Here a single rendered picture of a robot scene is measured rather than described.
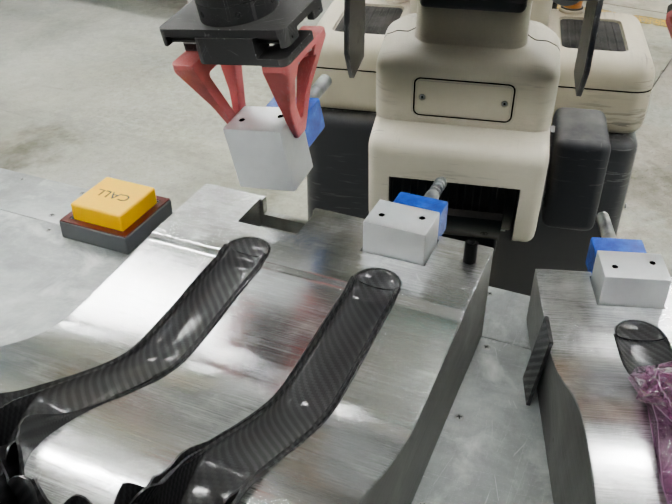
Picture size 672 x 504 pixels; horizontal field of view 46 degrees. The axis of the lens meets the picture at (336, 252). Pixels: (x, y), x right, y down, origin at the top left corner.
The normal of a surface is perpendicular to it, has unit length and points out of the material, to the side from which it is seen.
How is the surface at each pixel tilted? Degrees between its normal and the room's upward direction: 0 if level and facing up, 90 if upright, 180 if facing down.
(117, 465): 10
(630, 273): 0
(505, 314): 0
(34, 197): 0
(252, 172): 97
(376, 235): 90
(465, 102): 98
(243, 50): 97
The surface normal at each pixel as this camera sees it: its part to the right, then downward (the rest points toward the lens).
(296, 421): 0.11, -0.96
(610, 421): 0.01, -0.88
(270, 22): -0.17, -0.77
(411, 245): -0.40, 0.52
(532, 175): -0.20, 0.67
